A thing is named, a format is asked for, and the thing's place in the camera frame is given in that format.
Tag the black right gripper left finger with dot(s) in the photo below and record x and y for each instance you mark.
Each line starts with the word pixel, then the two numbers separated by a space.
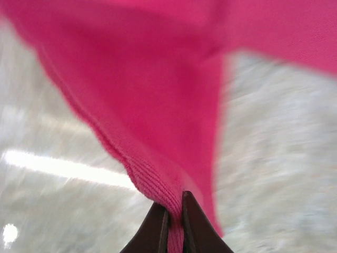
pixel 151 232

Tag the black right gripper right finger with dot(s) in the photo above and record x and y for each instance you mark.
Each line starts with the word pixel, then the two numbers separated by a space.
pixel 200 226

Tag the pink long pants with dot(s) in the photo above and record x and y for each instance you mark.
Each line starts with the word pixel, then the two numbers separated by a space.
pixel 147 79

